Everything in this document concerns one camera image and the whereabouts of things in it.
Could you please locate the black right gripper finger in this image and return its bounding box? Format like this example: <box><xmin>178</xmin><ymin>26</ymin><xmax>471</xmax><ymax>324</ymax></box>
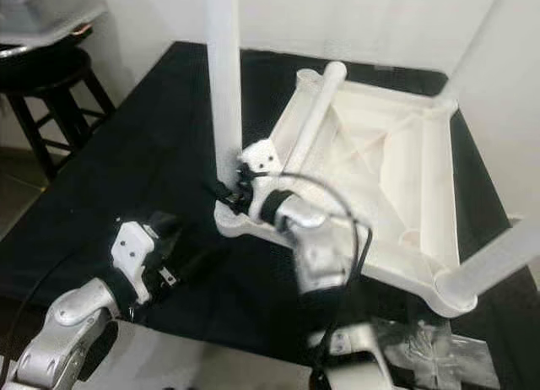
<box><xmin>202</xmin><ymin>177</ymin><xmax>234</xmax><ymax>208</ymax></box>

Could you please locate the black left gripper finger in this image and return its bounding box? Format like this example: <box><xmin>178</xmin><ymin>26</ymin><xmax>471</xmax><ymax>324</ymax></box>
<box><xmin>173</xmin><ymin>238</ymin><xmax>225</xmax><ymax>278</ymax></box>
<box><xmin>148</xmin><ymin>211</ymin><xmax>188</xmax><ymax>247</ymax></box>

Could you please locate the black table cloth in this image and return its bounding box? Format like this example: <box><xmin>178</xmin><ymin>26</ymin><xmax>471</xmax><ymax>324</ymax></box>
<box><xmin>0</xmin><ymin>40</ymin><xmax>540</xmax><ymax>390</ymax></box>

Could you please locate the black metal bowl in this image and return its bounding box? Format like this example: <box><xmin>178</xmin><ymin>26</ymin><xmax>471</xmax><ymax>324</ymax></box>
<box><xmin>0</xmin><ymin>42</ymin><xmax>45</xmax><ymax>59</ymax></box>

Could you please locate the clear plastic storage box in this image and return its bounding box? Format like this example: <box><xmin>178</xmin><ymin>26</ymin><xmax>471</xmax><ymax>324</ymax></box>
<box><xmin>0</xmin><ymin>0</ymin><xmax>107</xmax><ymax>50</ymax></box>

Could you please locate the clear tape patch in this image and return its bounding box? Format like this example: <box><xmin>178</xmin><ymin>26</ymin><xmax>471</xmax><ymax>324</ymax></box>
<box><xmin>375</xmin><ymin>318</ymin><xmax>505</xmax><ymax>390</ymax></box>

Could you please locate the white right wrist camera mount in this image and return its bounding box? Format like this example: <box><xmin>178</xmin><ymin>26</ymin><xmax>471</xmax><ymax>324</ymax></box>
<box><xmin>236</xmin><ymin>139</ymin><xmax>285</xmax><ymax>224</ymax></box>

